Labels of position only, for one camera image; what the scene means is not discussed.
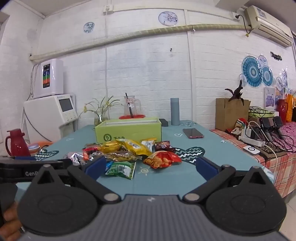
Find white orange snack packet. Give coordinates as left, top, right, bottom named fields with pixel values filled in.
left=141, top=138, right=158, bottom=150

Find red plastic basket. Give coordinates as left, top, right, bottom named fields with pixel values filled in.
left=119, top=114, right=146, bottom=120

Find white air conditioner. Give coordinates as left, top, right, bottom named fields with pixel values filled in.
left=244, top=5, right=294, bottom=48

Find small blue paper fan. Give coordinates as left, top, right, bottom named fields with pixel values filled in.
left=261, top=65, right=274, bottom=87

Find orange plastic bowl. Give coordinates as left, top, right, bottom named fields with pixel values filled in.
left=27, top=141, right=53, bottom=156

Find large blue paper fan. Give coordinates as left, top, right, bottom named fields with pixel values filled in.
left=242, top=56, right=264, bottom=87

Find plaid tablecloth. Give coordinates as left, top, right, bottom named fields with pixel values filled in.
left=209, top=128, right=296, bottom=198

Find yellow snack packet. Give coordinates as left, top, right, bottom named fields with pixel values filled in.
left=120, top=138, right=153, bottom=157

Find orange bag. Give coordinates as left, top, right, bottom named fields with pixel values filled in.
left=285, top=94, right=296, bottom=123

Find pink smartphone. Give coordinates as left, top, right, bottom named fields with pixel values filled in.
left=183, top=128, right=204, bottom=139

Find large round wall plate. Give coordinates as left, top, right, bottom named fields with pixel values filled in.
left=158, top=11, right=178, bottom=25

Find clear brown nut packet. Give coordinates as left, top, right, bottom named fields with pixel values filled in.
left=103, top=151, right=142, bottom=163

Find plant in glass vase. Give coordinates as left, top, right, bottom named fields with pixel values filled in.
left=79, top=96, right=123, bottom=127

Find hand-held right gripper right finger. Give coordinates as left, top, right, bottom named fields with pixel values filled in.
left=182, top=156, right=281, bottom=202

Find pink patterned cloth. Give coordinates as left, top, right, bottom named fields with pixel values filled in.
left=281, top=122, right=296, bottom=152

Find golden snack packet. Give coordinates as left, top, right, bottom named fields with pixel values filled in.
left=85, top=141, right=123, bottom=154

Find person's left hand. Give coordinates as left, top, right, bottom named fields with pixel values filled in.
left=2, top=201, right=25, bottom=241

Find wrapped wall pipe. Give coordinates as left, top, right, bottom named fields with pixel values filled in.
left=30, top=23, right=253, bottom=62

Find red vase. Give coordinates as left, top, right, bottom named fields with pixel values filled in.
left=277, top=99, right=287, bottom=122

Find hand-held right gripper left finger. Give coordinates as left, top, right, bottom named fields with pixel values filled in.
left=30, top=156, right=122, bottom=202

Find dark brown snack packet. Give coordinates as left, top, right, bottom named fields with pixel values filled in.
left=154, top=141, right=173, bottom=152

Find green cardboard box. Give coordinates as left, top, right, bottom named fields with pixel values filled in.
left=94, top=117, right=162, bottom=144

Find white water purifier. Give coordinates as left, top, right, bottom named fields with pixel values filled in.
left=35, top=58, right=64, bottom=98

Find dark feathery plant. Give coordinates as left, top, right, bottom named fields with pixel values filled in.
left=225, top=79, right=245, bottom=102

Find purple wall poster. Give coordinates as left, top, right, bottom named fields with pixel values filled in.
left=265, top=86, right=276, bottom=107

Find white dispenser machine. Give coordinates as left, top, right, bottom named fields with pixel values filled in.
left=23, top=93, right=79, bottom=142

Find glass pitcher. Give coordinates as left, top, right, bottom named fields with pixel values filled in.
left=124, top=93, right=142, bottom=117

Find teal tablecloth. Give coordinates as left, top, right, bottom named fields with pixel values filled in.
left=16, top=120, right=274, bottom=195

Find white power strip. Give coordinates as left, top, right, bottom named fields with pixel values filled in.
left=238, top=135, right=264, bottom=147

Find red thermos jug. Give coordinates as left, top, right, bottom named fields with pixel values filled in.
left=5, top=128, right=31, bottom=157

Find brown cardboard box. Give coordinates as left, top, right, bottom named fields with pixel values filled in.
left=216, top=98, right=251, bottom=132

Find silver foil snack packet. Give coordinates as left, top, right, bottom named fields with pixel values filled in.
left=69, top=152, right=89, bottom=166

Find green snack packet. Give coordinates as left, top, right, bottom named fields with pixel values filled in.
left=105, top=161, right=136, bottom=180

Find red snack packet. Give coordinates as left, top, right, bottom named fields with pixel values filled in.
left=82, top=148, right=103, bottom=163

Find orange-red nut snack packet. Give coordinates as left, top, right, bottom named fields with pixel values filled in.
left=143, top=151, right=182, bottom=169

